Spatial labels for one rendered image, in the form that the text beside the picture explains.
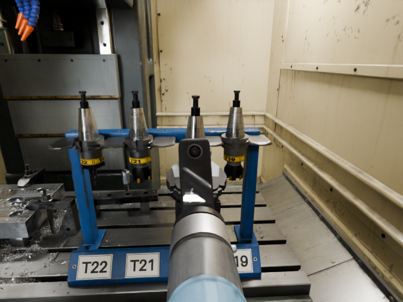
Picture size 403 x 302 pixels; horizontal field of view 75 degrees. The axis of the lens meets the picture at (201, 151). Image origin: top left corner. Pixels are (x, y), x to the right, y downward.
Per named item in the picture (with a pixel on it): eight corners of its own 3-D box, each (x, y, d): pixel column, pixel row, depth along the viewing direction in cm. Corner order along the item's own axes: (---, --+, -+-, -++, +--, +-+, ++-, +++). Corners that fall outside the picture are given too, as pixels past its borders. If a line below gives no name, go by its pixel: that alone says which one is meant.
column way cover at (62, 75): (126, 170, 123) (114, 54, 106) (21, 172, 121) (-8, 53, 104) (128, 166, 128) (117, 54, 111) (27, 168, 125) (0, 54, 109)
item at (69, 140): (71, 150, 56) (70, 146, 56) (45, 150, 56) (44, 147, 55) (83, 141, 63) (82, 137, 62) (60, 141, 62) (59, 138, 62)
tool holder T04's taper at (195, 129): (205, 145, 53) (205, 112, 51) (208, 153, 49) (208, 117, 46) (183, 145, 52) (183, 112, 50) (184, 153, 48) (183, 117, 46)
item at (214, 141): (224, 147, 58) (224, 144, 57) (200, 148, 57) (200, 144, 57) (220, 138, 64) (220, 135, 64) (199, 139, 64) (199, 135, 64)
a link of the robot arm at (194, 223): (168, 232, 29) (240, 230, 30) (170, 209, 33) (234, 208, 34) (170, 283, 32) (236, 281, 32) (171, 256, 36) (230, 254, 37)
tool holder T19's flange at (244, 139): (246, 142, 64) (247, 132, 63) (249, 150, 58) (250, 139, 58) (220, 141, 64) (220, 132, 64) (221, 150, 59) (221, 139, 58)
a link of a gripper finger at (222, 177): (203, 174, 50) (194, 197, 42) (203, 165, 49) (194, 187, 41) (228, 176, 49) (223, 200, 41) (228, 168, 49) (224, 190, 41)
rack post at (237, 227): (259, 248, 72) (268, 145, 62) (240, 249, 72) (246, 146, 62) (250, 226, 82) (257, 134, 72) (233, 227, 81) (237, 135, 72)
